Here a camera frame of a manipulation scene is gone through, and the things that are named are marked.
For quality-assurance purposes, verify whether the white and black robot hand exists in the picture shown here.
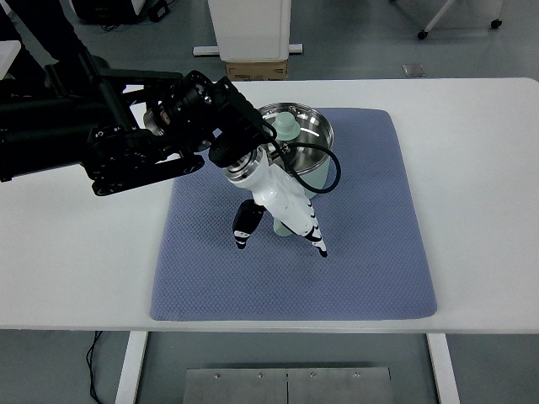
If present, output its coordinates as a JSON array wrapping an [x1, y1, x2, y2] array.
[[227, 162, 330, 259]]

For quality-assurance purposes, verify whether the green pot with handle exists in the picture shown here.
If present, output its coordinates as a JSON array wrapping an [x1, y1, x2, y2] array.
[[256, 102, 336, 237]]

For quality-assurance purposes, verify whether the glass lid with green knob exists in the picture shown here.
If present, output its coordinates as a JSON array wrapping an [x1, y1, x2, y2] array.
[[256, 102, 335, 173]]

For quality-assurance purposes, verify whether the blue textured mat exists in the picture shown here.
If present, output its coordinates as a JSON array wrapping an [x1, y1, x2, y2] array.
[[149, 107, 439, 323]]

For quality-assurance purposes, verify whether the brown cardboard box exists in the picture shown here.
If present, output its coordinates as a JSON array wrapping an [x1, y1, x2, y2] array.
[[225, 58, 291, 82]]

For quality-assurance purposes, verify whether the white floor foot bar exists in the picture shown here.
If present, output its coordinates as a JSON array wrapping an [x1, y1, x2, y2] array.
[[193, 43, 304, 57]]

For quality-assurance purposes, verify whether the white table leg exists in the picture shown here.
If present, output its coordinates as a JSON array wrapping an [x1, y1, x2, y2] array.
[[114, 331, 149, 404], [425, 333, 461, 404]]

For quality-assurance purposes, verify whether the black device on floor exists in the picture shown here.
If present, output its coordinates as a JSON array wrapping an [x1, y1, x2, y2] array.
[[74, 0, 172, 24]]

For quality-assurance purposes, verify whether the white pedestal cabinet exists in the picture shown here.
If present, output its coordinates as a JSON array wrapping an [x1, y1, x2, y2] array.
[[207, 0, 294, 63]]

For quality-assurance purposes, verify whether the black cable under table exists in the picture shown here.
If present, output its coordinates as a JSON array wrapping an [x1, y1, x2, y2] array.
[[86, 331, 104, 404]]

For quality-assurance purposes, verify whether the white frame with caster wheels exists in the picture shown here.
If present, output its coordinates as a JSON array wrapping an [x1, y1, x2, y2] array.
[[416, 0, 504, 41]]

